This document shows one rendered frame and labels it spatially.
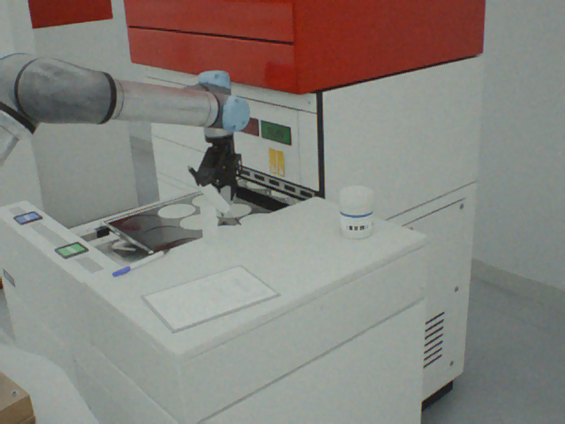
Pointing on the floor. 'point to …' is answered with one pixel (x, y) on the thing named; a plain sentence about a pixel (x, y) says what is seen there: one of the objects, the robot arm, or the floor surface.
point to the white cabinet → (356, 378)
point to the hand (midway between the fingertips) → (222, 213)
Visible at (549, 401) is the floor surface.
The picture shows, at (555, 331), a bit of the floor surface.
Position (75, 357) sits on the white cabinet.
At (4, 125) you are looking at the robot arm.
